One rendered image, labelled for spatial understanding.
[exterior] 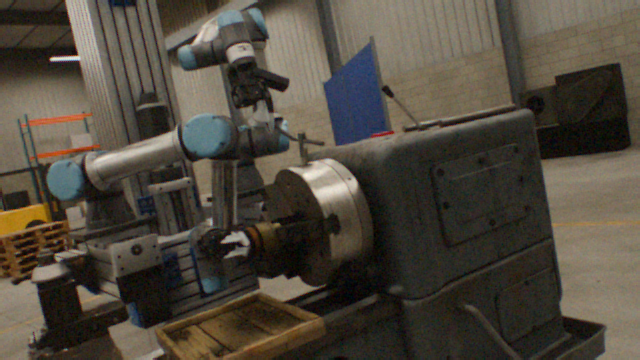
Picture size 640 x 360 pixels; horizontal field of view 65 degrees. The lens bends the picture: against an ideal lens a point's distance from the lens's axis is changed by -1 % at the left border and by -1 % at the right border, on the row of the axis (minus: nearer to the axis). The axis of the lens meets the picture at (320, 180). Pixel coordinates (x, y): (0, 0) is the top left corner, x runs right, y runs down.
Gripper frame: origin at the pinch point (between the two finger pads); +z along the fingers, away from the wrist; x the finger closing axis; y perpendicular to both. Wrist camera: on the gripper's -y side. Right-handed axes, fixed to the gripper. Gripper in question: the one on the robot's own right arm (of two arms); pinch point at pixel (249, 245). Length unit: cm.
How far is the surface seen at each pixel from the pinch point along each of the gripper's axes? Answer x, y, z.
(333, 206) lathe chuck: 5.0, -18.3, 11.2
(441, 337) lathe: -34, -38, 16
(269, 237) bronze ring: 0.4, -5.1, 0.8
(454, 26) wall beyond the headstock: 203, -851, -740
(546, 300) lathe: -38, -78, 16
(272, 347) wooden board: -19.5, 5.1, 14.8
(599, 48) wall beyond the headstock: 75, -931, -464
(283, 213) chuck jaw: 4.3, -12.3, -4.4
